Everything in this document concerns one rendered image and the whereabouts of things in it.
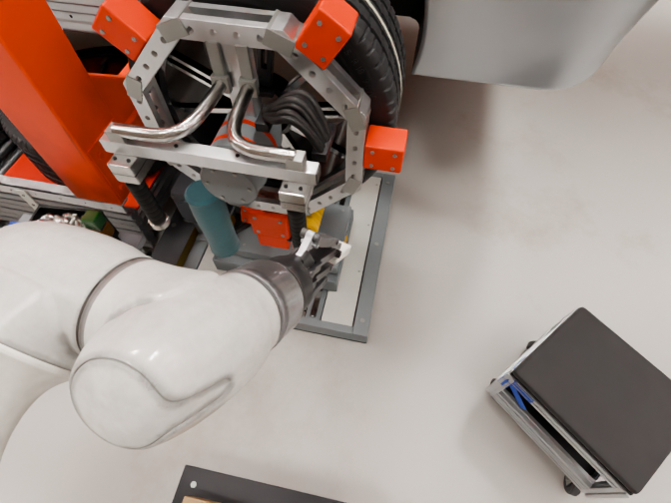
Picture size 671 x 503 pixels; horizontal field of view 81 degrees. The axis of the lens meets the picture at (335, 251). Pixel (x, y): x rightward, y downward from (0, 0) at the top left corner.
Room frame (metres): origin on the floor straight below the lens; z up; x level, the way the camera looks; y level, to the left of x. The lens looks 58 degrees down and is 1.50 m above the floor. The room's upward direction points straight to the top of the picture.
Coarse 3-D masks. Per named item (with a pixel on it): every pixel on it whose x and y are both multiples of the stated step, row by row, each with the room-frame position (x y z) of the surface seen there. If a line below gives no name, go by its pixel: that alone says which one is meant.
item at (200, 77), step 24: (192, 48) 1.00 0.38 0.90; (168, 72) 0.86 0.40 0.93; (192, 72) 0.85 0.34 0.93; (264, 72) 0.81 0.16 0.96; (168, 96) 0.85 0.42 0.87; (192, 96) 0.93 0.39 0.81; (216, 120) 0.94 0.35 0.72; (288, 144) 0.80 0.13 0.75; (336, 144) 0.80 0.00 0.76; (336, 168) 0.76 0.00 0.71
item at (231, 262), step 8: (240, 208) 1.05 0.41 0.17; (232, 216) 1.00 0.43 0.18; (240, 216) 1.02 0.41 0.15; (352, 216) 1.03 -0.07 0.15; (240, 224) 0.98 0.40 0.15; (344, 240) 0.88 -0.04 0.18; (216, 256) 0.81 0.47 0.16; (232, 256) 0.82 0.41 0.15; (240, 256) 0.82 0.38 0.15; (216, 264) 0.79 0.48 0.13; (224, 264) 0.78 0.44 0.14; (232, 264) 0.78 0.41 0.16; (240, 264) 0.77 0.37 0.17; (336, 272) 0.74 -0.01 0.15; (328, 280) 0.70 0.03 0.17; (336, 280) 0.70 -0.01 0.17; (328, 288) 0.70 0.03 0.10; (336, 288) 0.70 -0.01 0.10
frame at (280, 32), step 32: (160, 32) 0.74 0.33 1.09; (192, 32) 0.73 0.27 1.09; (224, 32) 0.71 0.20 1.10; (256, 32) 0.70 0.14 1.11; (288, 32) 0.70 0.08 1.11; (160, 64) 0.75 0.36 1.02; (160, 96) 0.81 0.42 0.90; (352, 96) 0.68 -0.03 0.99; (352, 128) 0.66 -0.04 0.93; (352, 160) 0.66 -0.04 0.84; (320, 192) 0.70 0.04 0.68; (352, 192) 0.66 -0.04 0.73
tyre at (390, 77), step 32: (160, 0) 0.83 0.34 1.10; (192, 0) 0.81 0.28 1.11; (224, 0) 0.80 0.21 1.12; (256, 0) 0.79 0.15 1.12; (288, 0) 0.77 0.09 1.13; (352, 0) 0.82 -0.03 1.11; (384, 0) 0.93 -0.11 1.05; (352, 32) 0.75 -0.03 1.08; (384, 32) 0.84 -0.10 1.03; (352, 64) 0.75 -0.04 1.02; (384, 64) 0.76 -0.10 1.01; (384, 96) 0.73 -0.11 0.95
